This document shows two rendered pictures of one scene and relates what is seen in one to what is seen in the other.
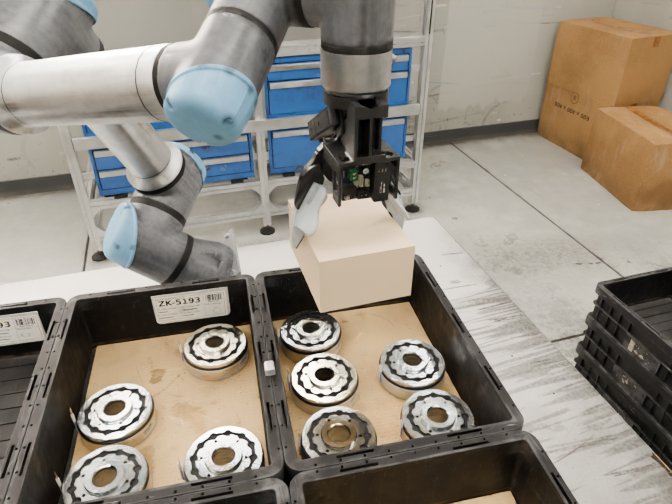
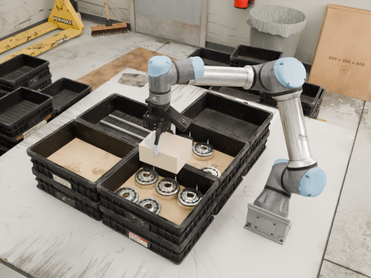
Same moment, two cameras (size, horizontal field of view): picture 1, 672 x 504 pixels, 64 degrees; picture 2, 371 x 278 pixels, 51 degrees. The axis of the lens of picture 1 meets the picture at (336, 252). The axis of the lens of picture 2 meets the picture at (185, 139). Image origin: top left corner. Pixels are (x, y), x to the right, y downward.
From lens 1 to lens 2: 174 cm
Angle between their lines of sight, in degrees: 97
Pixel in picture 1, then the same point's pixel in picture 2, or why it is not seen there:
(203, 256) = (266, 195)
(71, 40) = (269, 80)
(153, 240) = (273, 171)
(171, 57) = not seen: hidden behind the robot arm
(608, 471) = (72, 267)
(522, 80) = not seen: outside the picture
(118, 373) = (224, 160)
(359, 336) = (178, 214)
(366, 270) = not seen: hidden behind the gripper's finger
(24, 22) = (266, 67)
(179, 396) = (200, 165)
